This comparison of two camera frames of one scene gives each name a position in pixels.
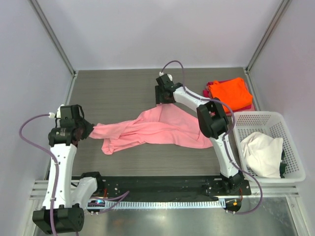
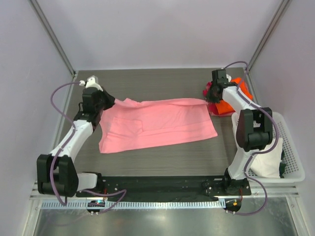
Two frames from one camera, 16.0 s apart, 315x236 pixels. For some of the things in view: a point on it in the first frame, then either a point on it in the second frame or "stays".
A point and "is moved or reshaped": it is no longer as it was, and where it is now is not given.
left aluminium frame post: (53, 35) stays
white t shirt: (263, 154) stays
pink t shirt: (166, 124) is moved or reshaped
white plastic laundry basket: (247, 123) stays
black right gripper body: (162, 98) -> (210, 95)
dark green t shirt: (282, 165) stays
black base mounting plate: (168, 187) stays
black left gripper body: (85, 127) -> (105, 102)
